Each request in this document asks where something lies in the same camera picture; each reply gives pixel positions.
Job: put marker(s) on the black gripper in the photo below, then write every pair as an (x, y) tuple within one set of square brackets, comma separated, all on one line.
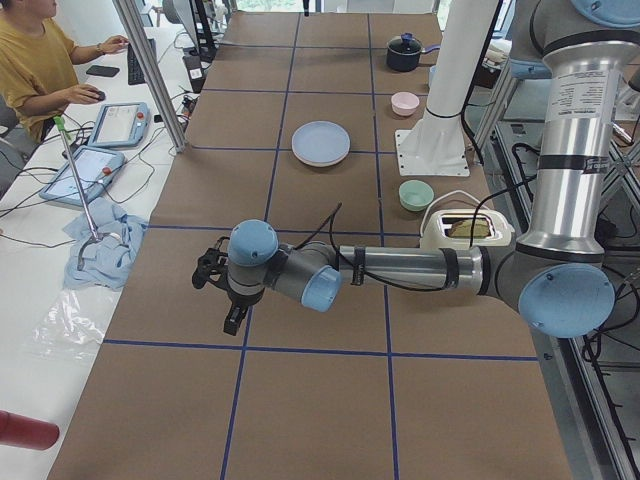
[(240, 302)]

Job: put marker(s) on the blue plate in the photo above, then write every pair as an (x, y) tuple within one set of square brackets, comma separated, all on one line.
[(321, 138)]

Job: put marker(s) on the pink plate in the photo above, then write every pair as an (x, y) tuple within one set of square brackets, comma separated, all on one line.
[(321, 161)]

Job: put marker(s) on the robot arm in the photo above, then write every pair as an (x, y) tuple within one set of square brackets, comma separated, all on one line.
[(551, 274)]

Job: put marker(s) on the dark blue pot with lid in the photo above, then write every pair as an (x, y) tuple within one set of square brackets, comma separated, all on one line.
[(405, 51)]

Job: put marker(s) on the pink bowl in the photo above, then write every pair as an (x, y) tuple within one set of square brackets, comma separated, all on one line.
[(404, 103)]

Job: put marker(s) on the light blue cloth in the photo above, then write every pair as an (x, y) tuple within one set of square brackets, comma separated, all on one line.
[(109, 262)]

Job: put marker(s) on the light blue cup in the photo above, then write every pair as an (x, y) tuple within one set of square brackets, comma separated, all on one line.
[(432, 75)]

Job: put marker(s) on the clear plastic bag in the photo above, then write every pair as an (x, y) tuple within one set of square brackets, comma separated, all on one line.
[(74, 327)]

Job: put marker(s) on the black keyboard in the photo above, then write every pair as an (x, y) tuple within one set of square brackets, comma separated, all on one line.
[(135, 74)]

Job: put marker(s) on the lower teach pendant tablet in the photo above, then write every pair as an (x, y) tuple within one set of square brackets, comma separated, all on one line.
[(96, 168)]

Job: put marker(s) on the teach pendant tablet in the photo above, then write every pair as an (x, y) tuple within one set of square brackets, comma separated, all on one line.
[(96, 168), (120, 125)]

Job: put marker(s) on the cream toaster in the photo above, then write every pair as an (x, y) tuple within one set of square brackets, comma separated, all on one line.
[(436, 223)]

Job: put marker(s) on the black smartphone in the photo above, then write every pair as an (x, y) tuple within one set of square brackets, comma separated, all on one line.
[(102, 71)]

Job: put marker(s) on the green bowl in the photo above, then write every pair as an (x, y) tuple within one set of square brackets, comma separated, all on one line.
[(415, 195)]

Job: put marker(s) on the upper teach pendant tablet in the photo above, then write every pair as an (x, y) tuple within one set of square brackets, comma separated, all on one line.
[(120, 125)]

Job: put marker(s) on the toast slice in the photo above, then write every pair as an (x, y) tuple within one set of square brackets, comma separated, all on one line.
[(468, 228)]

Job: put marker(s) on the red cylinder bottle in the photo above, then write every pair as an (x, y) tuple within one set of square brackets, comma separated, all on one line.
[(26, 432)]

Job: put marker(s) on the grabber stick with green tip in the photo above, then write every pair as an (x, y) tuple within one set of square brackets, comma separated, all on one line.
[(95, 235)]

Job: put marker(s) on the person in yellow shirt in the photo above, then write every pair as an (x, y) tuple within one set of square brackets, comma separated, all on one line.
[(38, 79)]

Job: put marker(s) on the aluminium frame post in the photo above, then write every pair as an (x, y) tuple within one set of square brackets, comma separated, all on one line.
[(132, 23)]

